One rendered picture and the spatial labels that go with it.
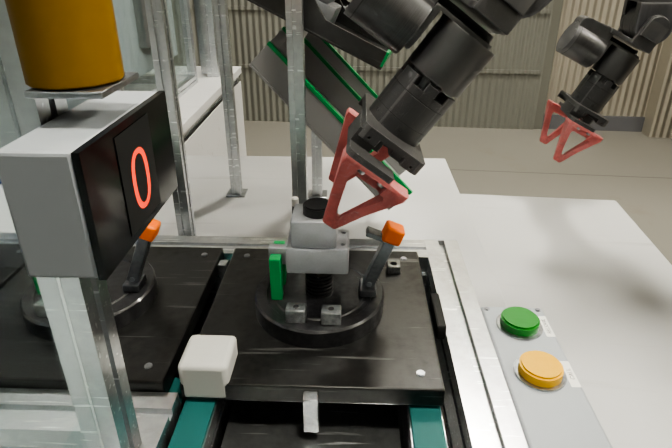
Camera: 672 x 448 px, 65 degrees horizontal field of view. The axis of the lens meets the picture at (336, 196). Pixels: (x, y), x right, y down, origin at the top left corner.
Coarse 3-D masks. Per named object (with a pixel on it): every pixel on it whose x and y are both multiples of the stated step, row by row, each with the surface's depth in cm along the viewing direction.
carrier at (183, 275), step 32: (128, 256) 64; (160, 256) 67; (192, 256) 67; (128, 288) 57; (160, 288) 61; (192, 288) 61; (128, 320) 55; (160, 320) 56; (192, 320) 56; (128, 352) 51; (160, 352) 51; (160, 384) 48
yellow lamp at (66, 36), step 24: (24, 0) 25; (48, 0) 25; (72, 0) 25; (96, 0) 26; (24, 24) 26; (48, 24) 25; (72, 24) 26; (96, 24) 27; (24, 48) 26; (48, 48) 26; (72, 48) 26; (96, 48) 27; (24, 72) 27; (48, 72) 26; (72, 72) 27; (96, 72) 27; (120, 72) 29
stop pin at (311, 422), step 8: (304, 392) 47; (312, 392) 47; (304, 400) 46; (312, 400) 46; (304, 408) 47; (312, 408) 47; (304, 416) 47; (312, 416) 47; (304, 424) 48; (312, 424) 48
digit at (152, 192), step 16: (128, 128) 30; (144, 128) 32; (128, 144) 30; (144, 144) 32; (128, 160) 30; (144, 160) 32; (128, 176) 30; (144, 176) 32; (128, 192) 30; (144, 192) 32; (128, 208) 30; (144, 208) 32
